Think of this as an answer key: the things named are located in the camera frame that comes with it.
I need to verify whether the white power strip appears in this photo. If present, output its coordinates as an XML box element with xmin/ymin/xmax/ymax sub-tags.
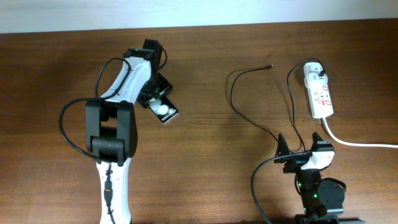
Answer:
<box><xmin>307</xmin><ymin>84</ymin><xmax>334</xmax><ymax>119</ymax></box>

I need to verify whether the white power strip cord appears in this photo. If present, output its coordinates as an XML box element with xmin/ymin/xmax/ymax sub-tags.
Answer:
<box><xmin>321</xmin><ymin>117</ymin><xmax>398</xmax><ymax>149</ymax></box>

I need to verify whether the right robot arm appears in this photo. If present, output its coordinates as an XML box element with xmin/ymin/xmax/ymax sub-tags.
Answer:
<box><xmin>274</xmin><ymin>133</ymin><xmax>365</xmax><ymax>224</ymax></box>

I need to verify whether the black USB charging cable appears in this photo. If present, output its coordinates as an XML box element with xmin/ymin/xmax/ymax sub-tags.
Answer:
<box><xmin>229</xmin><ymin>58</ymin><xmax>326</xmax><ymax>152</ymax></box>

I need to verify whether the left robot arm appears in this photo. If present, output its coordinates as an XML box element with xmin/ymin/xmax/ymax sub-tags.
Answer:
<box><xmin>85</xmin><ymin>39</ymin><xmax>178</xmax><ymax>223</ymax></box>

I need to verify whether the black smartphone with lit screen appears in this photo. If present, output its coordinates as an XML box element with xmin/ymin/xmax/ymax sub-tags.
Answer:
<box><xmin>149</xmin><ymin>96</ymin><xmax>179</xmax><ymax>124</ymax></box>

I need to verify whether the white USB charger plug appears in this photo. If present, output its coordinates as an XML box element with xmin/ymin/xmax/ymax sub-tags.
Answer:
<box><xmin>303</xmin><ymin>62</ymin><xmax>328</xmax><ymax>88</ymax></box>

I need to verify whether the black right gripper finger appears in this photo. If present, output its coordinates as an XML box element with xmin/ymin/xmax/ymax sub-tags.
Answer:
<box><xmin>312</xmin><ymin>132</ymin><xmax>331</xmax><ymax>152</ymax></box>
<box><xmin>275</xmin><ymin>133</ymin><xmax>290</xmax><ymax>156</ymax></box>

